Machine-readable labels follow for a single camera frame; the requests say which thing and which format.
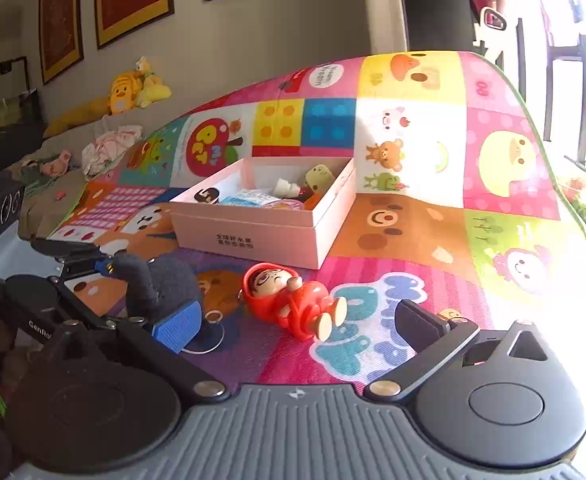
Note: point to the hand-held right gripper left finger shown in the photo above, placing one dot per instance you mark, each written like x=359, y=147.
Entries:
x=180, y=325

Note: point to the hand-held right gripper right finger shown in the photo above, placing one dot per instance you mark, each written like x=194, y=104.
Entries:
x=415, y=322

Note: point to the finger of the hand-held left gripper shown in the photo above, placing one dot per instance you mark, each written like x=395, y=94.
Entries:
x=73, y=252

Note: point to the black plush toy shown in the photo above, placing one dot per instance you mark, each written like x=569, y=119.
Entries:
x=168, y=280

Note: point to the pink cardboard box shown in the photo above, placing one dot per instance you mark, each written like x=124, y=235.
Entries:
x=253, y=240

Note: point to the red doll figure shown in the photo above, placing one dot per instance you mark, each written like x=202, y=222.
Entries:
x=303, y=305

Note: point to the black-haired wooden doll figurine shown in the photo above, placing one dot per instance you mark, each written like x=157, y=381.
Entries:
x=208, y=195

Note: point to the blue tissue packet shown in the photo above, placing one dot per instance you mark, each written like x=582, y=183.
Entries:
x=245, y=199

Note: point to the orange toy piece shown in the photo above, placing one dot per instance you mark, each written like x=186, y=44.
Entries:
x=313, y=202

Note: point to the pink toy clock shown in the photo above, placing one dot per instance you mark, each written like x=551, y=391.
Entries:
x=288, y=205

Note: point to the yellow scalloped toy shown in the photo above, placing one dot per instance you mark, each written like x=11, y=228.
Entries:
x=319, y=177

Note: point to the dark blue round disc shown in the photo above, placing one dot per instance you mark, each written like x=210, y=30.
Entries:
x=208, y=342

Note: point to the small pink garment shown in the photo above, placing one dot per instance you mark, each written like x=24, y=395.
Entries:
x=55, y=162

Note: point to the pile of light clothes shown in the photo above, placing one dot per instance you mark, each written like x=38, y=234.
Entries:
x=110, y=150

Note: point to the colourful cartoon play mat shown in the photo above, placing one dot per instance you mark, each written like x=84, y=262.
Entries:
x=423, y=210

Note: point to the dark furniture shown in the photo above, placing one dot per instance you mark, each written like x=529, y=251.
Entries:
x=3, y=125

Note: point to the yellow long pillow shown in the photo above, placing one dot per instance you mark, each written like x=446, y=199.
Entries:
x=78, y=115

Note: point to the orange tiger plush toy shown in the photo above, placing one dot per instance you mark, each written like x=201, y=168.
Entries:
x=123, y=92

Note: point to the yellow plush toy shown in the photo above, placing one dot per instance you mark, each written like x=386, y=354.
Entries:
x=153, y=90

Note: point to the black window frame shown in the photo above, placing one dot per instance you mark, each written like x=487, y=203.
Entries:
x=551, y=95

